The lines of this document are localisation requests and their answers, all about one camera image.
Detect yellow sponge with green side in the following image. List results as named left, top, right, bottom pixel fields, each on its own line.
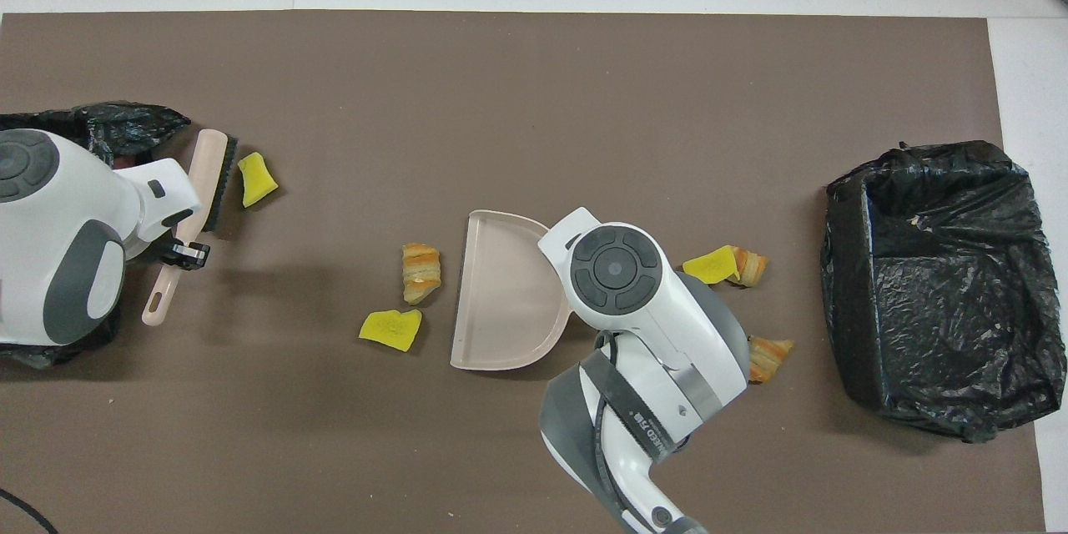
left=682, top=246, right=739, bottom=285

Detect brown table mat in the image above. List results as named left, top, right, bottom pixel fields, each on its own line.
left=0, top=10, right=1045, bottom=534

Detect beige plastic dustpan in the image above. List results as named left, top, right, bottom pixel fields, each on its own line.
left=450, top=209, right=577, bottom=372

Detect crumpled black trash bag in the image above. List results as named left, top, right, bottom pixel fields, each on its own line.
left=0, top=100, right=193, bottom=370

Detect striped croissant piece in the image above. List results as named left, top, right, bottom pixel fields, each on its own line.
left=747, top=335, right=795, bottom=385
left=728, top=246, right=768, bottom=289

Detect rectangular bin with black bag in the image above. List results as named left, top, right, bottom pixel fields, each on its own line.
left=820, top=140, right=1067, bottom=444

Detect beige hand brush black bristles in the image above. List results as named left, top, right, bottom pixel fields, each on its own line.
left=140, top=128, right=239, bottom=328

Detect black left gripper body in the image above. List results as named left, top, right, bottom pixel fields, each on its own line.
left=125, top=237, right=173, bottom=269

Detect croissant piece pale underside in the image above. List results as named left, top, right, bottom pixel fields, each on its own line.
left=402, top=243, right=443, bottom=306

